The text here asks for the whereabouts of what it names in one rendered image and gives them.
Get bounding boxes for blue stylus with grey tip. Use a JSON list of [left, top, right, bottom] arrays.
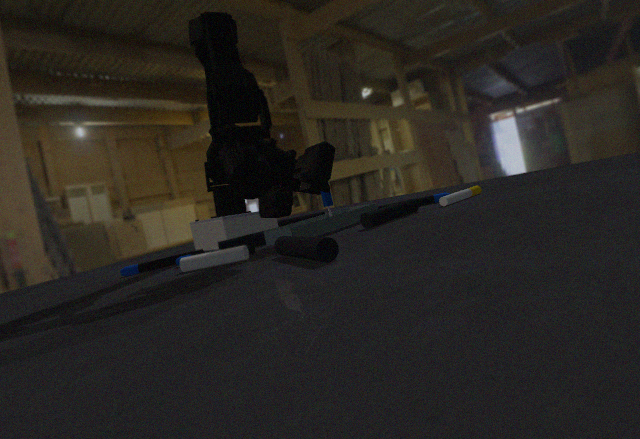
[[321, 191, 333, 214]]

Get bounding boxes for keyboard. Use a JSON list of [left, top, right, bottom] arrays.
[[263, 203, 378, 248]]

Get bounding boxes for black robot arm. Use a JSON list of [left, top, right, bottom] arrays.
[[189, 12, 295, 219]]

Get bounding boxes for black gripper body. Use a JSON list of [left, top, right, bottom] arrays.
[[263, 138, 335, 185]]

